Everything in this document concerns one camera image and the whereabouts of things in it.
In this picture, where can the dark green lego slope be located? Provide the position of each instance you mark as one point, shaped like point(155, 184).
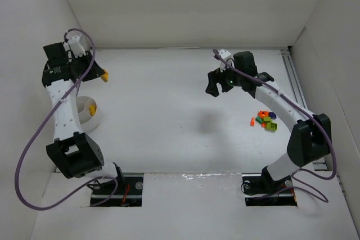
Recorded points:
point(259, 119)

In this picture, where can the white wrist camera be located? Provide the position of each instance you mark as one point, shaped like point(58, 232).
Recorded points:
point(77, 44)
point(225, 58)

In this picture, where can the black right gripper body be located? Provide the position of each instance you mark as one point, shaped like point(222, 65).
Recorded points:
point(220, 76)

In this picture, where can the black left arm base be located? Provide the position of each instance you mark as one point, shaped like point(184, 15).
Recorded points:
point(127, 194)

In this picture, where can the yellow curved lego brick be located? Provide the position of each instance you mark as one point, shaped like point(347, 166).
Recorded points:
point(105, 76)

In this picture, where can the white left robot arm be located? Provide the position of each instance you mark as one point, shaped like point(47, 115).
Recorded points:
point(73, 152)

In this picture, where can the yellow long lego brick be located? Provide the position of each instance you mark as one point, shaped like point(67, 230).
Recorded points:
point(92, 110)

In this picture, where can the orange round lego piece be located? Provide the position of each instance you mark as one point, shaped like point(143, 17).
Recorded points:
point(263, 114)

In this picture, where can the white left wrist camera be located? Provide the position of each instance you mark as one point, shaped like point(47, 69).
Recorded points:
point(77, 44)

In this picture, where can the dark blue lego brick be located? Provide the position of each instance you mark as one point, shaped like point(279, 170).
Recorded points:
point(272, 115)

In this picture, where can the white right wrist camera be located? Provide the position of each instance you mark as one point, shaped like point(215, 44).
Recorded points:
point(225, 58)

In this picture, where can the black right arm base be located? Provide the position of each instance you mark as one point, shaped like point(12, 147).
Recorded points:
point(258, 193)

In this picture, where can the aluminium rail at table edge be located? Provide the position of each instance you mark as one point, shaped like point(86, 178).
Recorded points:
point(293, 78)

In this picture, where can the lime green lego brick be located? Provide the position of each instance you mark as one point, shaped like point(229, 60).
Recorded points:
point(271, 125)

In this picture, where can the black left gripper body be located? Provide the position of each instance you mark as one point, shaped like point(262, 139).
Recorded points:
point(90, 66)

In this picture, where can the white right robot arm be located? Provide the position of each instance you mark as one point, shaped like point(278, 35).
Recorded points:
point(310, 137)

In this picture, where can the small orange lego piece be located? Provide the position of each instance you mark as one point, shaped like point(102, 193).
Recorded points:
point(252, 121)

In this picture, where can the white divided round container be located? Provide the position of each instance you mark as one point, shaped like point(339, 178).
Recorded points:
point(88, 122)

